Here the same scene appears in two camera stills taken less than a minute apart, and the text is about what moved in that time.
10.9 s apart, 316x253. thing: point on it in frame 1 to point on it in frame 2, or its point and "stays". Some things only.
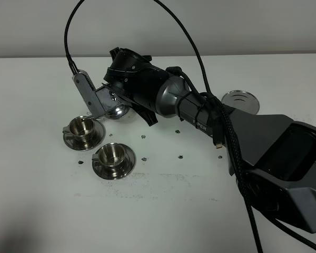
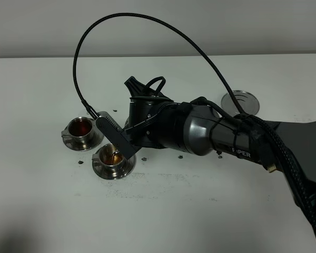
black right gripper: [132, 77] to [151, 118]
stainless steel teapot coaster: [243, 100] stays
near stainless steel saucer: [128, 163] stays
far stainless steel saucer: [98, 134] stays
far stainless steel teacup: [81, 127] stays
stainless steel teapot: [117, 112] to [128, 122]
